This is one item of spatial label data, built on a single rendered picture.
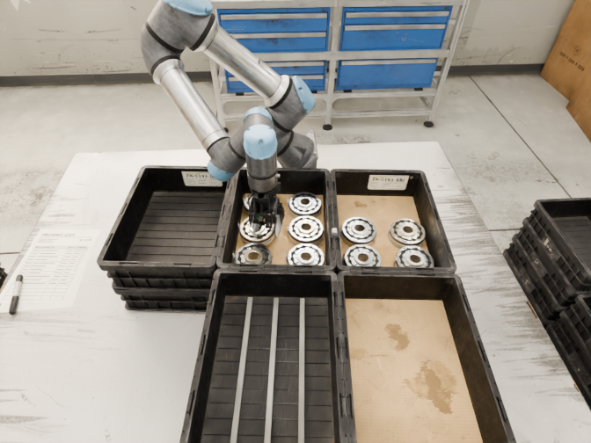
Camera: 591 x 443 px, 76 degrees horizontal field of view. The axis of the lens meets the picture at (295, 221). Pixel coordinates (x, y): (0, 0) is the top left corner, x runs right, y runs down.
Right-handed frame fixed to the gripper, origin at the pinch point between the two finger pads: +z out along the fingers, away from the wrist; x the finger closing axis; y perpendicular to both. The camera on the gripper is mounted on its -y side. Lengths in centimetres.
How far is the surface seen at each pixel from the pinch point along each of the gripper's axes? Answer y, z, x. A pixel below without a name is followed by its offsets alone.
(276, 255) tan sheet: 7.7, 2.0, 3.5
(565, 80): -272, 74, 227
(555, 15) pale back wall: -309, 32, 212
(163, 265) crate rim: 21.5, -8.1, -22.7
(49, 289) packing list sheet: 17, 15, -65
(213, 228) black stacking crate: -1.2, 2.1, -17.2
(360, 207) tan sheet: -14.4, 2.0, 28.0
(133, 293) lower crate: 22.5, 4.2, -33.7
